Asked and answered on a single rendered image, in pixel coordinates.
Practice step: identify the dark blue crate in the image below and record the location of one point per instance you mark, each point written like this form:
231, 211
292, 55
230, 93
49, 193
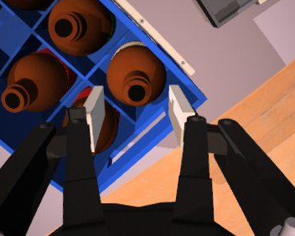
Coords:
27, 32

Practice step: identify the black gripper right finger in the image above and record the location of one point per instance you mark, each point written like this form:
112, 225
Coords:
265, 195

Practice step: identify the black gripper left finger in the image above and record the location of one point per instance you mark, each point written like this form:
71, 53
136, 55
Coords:
27, 173

